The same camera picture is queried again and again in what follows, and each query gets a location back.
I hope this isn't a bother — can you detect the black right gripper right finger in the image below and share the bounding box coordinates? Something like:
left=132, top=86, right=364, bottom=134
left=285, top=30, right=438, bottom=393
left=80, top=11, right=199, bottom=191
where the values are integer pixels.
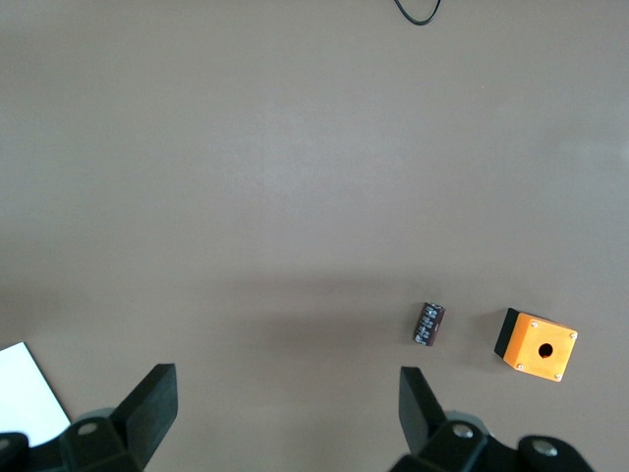
left=390, top=366, right=596, bottom=472

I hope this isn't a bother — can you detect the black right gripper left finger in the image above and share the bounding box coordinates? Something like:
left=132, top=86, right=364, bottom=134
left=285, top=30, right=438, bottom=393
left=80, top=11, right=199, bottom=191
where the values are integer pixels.
left=0, top=363, right=178, bottom=472

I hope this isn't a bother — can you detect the white drawer cabinet shell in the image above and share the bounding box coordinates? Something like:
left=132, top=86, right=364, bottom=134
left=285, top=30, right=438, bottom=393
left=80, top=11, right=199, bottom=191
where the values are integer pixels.
left=0, top=341, right=73, bottom=446

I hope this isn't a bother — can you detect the small black connector block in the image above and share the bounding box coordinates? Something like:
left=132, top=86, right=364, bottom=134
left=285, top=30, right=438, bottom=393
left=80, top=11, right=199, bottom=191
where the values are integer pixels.
left=411, top=301, right=447, bottom=348

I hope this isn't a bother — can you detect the orange button enclosure box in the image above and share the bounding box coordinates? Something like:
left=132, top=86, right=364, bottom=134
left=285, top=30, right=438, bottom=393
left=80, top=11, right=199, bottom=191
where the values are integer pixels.
left=492, top=307, right=579, bottom=384

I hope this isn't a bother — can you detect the thin black cable loop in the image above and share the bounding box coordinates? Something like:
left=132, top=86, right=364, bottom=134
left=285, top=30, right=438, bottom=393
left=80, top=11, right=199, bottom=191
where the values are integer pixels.
left=392, top=0, right=442, bottom=26

